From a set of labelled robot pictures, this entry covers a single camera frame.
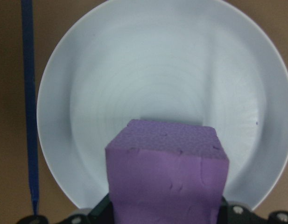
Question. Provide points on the white round plate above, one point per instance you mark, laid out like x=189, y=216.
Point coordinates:
x=157, y=70

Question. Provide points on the purple foam block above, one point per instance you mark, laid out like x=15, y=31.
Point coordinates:
x=167, y=175

